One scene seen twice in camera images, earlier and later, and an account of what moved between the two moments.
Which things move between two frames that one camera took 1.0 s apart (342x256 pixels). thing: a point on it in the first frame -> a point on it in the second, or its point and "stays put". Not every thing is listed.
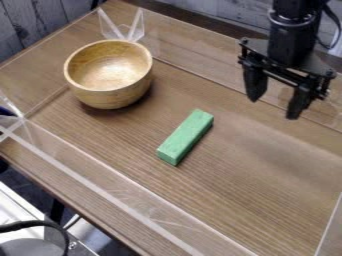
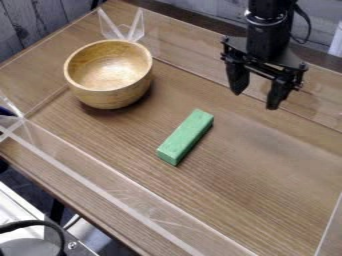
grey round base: (29, 247) stays put
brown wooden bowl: (108, 73) stays put
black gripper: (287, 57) -> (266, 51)
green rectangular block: (187, 134) stays put
